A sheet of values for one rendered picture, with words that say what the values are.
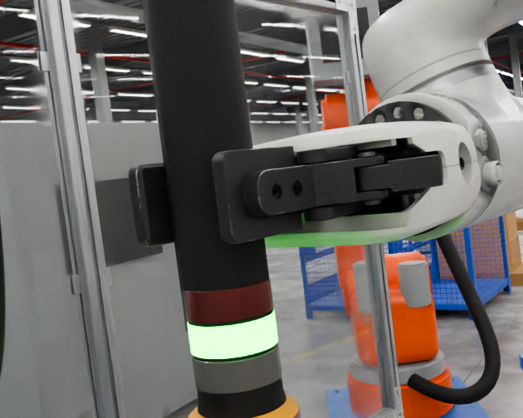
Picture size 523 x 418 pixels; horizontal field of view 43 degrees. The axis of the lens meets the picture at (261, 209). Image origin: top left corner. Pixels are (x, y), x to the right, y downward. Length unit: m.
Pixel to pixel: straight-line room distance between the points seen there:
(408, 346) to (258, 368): 3.95
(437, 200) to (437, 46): 0.16
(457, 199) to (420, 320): 3.86
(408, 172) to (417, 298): 3.85
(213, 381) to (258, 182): 0.07
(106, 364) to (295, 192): 0.88
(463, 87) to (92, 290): 0.76
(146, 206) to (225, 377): 0.07
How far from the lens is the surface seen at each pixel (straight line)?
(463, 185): 0.33
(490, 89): 0.44
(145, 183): 0.26
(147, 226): 0.26
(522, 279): 8.17
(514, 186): 0.42
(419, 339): 4.19
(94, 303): 1.08
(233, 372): 0.25
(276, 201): 0.23
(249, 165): 0.23
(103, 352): 1.09
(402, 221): 0.28
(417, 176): 0.26
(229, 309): 0.24
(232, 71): 0.24
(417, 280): 4.09
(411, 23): 0.44
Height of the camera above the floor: 1.64
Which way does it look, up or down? 3 degrees down
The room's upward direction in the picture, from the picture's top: 7 degrees counter-clockwise
